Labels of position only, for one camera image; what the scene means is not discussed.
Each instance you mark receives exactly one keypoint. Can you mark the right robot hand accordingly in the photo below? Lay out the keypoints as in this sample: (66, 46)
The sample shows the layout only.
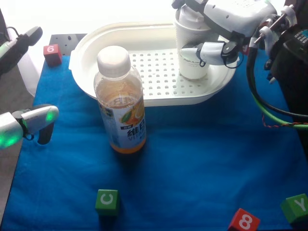
(228, 14)

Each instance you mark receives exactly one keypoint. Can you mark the white lidded cup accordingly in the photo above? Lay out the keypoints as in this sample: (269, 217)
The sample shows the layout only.
(190, 69)

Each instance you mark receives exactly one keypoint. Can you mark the orange juice bottle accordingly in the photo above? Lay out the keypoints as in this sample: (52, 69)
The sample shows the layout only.
(122, 120)

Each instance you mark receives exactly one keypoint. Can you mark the white oval tray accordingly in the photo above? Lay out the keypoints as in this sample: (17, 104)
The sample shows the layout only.
(156, 79)

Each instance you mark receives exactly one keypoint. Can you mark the blue table cloth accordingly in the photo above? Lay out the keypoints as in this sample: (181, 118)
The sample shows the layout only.
(192, 156)

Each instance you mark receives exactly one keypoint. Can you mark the red block with six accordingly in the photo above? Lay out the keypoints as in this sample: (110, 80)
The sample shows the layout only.
(51, 55)

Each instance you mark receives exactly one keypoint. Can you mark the green block with letter Y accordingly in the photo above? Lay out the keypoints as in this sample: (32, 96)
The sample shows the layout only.
(296, 208)

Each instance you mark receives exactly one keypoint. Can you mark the red block with eight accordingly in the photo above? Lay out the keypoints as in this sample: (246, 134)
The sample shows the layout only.
(244, 221)

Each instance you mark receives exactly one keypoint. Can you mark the green block with letter C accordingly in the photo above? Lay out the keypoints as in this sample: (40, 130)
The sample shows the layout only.
(107, 202)

